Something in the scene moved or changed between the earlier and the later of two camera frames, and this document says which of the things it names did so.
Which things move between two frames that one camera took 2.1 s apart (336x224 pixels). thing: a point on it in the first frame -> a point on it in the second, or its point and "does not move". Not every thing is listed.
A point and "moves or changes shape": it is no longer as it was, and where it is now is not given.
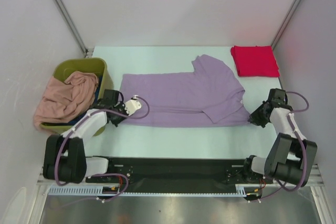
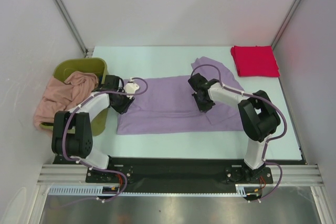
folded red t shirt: (255, 61) does not move
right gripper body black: (259, 117) -> (203, 105)
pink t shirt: (65, 101) does not move
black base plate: (137, 172) does not move
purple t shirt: (209, 96) moves or changes shape
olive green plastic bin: (65, 67) does not move
